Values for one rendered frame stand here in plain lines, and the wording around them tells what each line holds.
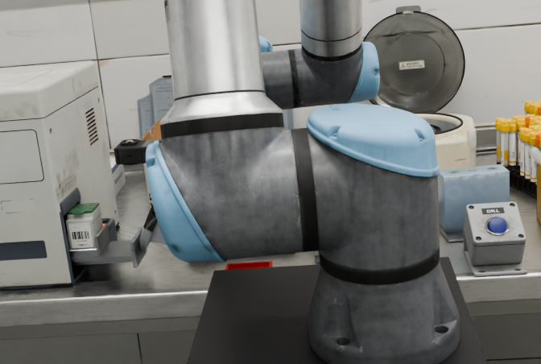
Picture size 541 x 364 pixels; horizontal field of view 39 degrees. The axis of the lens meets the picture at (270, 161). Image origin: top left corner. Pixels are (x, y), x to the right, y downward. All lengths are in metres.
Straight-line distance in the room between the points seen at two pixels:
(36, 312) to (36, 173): 0.20
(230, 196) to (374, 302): 0.17
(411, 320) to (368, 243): 0.08
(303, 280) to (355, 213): 0.25
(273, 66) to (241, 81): 0.26
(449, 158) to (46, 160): 0.67
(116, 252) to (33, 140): 0.20
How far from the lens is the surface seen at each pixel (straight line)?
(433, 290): 0.74
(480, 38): 1.70
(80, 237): 1.17
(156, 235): 1.14
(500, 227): 1.08
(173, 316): 1.12
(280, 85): 0.95
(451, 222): 1.21
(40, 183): 1.14
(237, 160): 0.67
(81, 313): 1.15
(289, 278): 0.92
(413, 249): 0.70
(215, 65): 0.69
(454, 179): 1.19
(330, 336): 0.75
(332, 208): 0.67
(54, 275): 1.18
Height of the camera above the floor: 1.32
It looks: 15 degrees down
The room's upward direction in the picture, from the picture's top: 5 degrees counter-clockwise
